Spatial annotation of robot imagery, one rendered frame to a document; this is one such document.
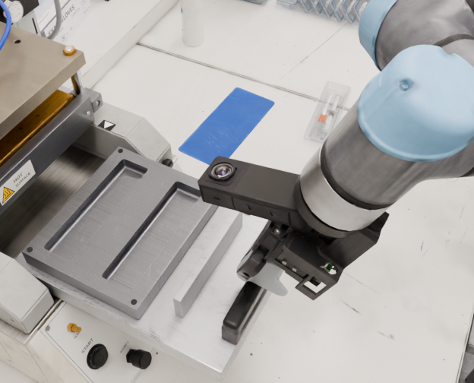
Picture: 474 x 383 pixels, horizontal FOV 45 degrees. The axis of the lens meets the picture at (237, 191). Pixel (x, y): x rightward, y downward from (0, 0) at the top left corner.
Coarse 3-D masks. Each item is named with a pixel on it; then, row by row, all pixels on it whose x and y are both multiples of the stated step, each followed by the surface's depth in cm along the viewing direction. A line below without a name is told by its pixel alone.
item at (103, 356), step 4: (96, 348) 75; (100, 348) 76; (104, 348) 76; (92, 352) 75; (96, 352) 75; (100, 352) 75; (104, 352) 76; (92, 356) 75; (96, 356) 75; (100, 356) 75; (104, 356) 76; (92, 360) 75; (96, 360) 75; (100, 360) 75; (104, 360) 76; (92, 364) 75; (96, 364) 75; (100, 364) 75; (104, 364) 76; (96, 368) 75
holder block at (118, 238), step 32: (128, 160) 77; (96, 192) 75; (128, 192) 76; (160, 192) 74; (192, 192) 75; (64, 224) 70; (96, 224) 72; (128, 224) 70; (160, 224) 72; (192, 224) 70; (32, 256) 67; (64, 256) 69; (96, 256) 67; (128, 256) 69; (160, 256) 67; (96, 288) 65; (128, 288) 66; (160, 288) 67
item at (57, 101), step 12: (60, 96) 76; (72, 96) 76; (36, 108) 74; (48, 108) 74; (60, 108) 75; (24, 120) 73; (36, 120) 73; (48, 120) 73; (12, 132) 71; (24, 132) 71; (36, 132) 72; (0, 144) 70; (12, 144) 70; (24, 144) 71; (0, 156) 69
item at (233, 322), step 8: (248, 288) 63; (256, 288) 63; (240, 296) 62; (248, 296) 62; (256, 296) 63; (232, 304) 62; (240, 304) 62; (248, 304) 62; (232, 312) 61; (240, 312) 61; (248, 312) 62; (224, 320) 61; (232, 320) 61; (240, 320) 61; (224, 328) 61; (232, 328) 60; (240, 328) 61; (224, 336) 63; (232, 336) 62; (240, 336) 63
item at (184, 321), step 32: (224, 224) 69; (256, 224) 74; (192, 256) 70; (224, 256) 71; (64, 288) 67; (192, 288) 64; (224, 288) 68; (128, 320) 65; (160, 320) 65; (192, 320) 65; (256, 320) 68; (192, 352) 62; (224, 352) 62
